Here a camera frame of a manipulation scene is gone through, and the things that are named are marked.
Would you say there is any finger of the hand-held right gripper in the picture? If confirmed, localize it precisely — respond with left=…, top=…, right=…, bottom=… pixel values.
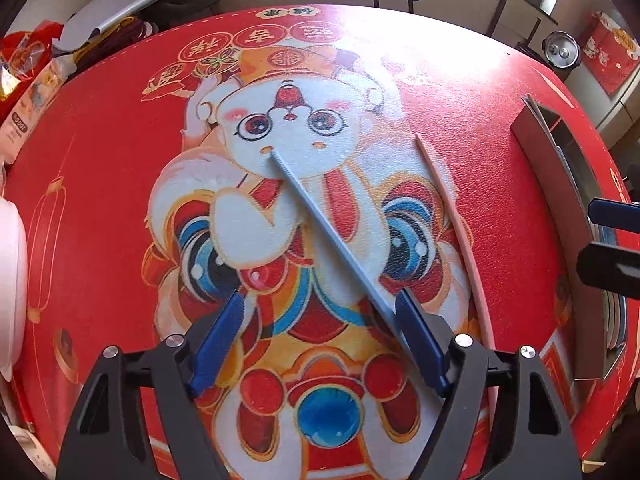
left=588, top=198, right=640, bottom=235
left=576, top=241, right=640, bottom=303

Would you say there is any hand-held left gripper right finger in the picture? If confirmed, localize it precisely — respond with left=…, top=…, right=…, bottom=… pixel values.
left=394, top=287, right=586, bottom=480

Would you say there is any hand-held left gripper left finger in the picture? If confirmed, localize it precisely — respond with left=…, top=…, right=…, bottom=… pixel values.
left=55, top=291, right=246, bottom=480

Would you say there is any stainless steel utensil holder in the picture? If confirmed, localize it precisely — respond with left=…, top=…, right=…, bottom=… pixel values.
left=511, top=94, right=632, bottom=382

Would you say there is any pink chopstick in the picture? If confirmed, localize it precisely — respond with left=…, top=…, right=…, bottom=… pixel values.
left=416, top=134, right=501, bottom=351

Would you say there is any white refrigerator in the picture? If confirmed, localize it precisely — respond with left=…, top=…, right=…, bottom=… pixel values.
left=575, top=7, right=640, bottom=151

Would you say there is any red printed table mat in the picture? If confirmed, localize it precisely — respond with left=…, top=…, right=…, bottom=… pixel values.
left=2, top=4, right=626, bottom=480

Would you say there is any dark pressure cooker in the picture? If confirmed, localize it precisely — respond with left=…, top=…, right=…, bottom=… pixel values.
left=542, top=30, right=583, bottom=81

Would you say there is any white bowl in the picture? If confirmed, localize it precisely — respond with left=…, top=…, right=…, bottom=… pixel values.
left=0, top=197, right=28, bottom=378

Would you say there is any red snack packet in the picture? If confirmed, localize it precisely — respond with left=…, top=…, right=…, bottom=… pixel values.
left=0, top=20, right=66, bottom=101

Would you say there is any black metal frame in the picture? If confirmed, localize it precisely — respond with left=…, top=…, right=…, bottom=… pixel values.
left=492, top=0, right=545, bottom=53

